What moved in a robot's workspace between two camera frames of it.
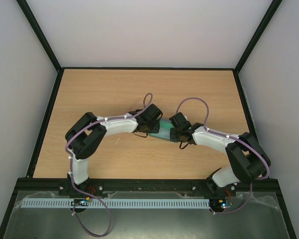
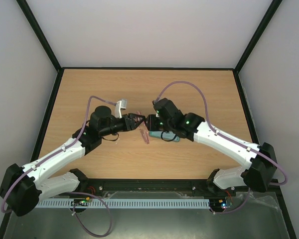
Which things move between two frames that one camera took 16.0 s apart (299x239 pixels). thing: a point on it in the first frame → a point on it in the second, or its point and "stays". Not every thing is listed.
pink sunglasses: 139,104 → 143,130
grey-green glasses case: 165,125 stays
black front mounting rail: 265,185 stays
